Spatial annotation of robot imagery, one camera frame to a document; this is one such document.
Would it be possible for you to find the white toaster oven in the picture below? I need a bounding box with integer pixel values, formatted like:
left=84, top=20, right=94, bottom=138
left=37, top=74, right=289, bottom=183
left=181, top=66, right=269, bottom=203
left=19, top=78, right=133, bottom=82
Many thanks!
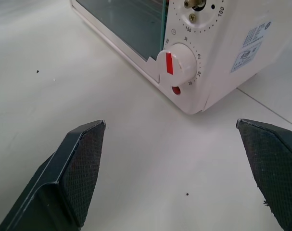
left=70, top=0, right=292, bottom=115

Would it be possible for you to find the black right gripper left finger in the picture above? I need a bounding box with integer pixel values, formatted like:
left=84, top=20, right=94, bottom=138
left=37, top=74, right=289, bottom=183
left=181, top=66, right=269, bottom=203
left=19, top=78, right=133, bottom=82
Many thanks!
left=0, top=119, right=107, bottom=231

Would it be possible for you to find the blue rating label sticker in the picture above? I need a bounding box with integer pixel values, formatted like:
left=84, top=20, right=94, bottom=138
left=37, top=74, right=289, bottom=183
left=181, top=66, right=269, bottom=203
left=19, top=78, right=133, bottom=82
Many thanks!
left=230, top=21, right=272, bottom=74

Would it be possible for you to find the glass oven door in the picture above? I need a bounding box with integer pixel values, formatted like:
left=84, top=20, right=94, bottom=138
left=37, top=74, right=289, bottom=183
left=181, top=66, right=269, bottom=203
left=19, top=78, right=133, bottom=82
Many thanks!
left=71, top=0, right=168, bottom=85

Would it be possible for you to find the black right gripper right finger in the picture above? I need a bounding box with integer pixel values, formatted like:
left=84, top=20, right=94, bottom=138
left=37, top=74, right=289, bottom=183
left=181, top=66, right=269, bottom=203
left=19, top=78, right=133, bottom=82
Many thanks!
left=236, top=118, right=292, bottom=231

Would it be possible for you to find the brass temperature knob shaft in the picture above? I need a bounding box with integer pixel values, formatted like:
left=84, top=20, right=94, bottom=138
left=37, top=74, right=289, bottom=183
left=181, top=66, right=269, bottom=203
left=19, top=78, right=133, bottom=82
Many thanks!
left=183, top=0, right=206, bottom=12

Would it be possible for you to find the white timer knob red stripe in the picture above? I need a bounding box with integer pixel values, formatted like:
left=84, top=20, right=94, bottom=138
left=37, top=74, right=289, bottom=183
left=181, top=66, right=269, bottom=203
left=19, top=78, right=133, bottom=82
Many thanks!
left=156, top=43, right=198, bottom=86

